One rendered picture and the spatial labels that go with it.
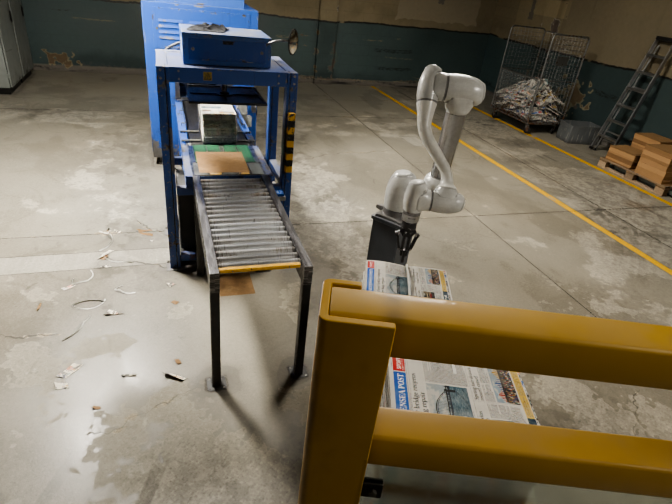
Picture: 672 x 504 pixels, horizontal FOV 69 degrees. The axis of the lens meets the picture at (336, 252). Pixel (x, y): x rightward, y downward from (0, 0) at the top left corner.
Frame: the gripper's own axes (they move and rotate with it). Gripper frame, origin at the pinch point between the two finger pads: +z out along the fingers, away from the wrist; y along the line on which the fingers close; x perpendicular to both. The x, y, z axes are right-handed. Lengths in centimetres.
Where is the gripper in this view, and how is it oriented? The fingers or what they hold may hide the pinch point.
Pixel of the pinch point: (402, 255)
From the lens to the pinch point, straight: 254.3
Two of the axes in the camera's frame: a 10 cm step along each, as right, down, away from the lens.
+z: -1.1, 8.6, 4.9
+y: 9.9, 1.2, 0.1
